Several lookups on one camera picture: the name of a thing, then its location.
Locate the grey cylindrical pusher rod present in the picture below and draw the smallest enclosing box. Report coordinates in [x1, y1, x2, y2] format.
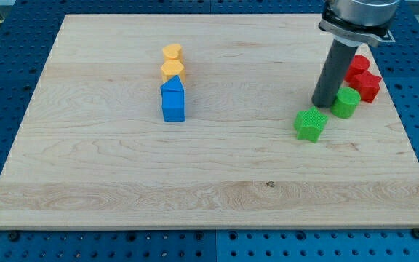
[311, 40, 358, 108]

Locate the green star block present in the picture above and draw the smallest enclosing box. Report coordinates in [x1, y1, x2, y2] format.
[294, 106, 328, 143]

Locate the red star block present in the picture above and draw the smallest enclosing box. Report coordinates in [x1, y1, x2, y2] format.
[349, 71, 382, 103]

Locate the red cylinder block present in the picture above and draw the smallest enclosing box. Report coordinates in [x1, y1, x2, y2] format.
[344, 55, 370, 82]

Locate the green cylinder block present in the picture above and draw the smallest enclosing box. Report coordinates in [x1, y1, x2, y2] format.
[330, 87, 361, 119]

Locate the light wooden board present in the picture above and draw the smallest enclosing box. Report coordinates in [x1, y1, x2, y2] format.
[0, 14, 419, 231]

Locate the yellow heart block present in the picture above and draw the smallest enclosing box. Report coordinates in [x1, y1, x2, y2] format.
[162, 43, 183, 62]

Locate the blue triangle block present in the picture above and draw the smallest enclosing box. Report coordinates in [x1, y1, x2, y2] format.
[160, 75, 184, 92]

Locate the yellow hexagon block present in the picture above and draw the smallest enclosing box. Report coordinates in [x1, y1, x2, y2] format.
[161, 60, 186, 83]

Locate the blue cube block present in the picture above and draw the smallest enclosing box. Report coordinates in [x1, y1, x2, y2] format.
[161, 91, 185, 122]

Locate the black board stop screw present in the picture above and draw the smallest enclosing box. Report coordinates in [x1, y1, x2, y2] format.
[411, 228, 419, 239]
[7, 231, 20, 242]

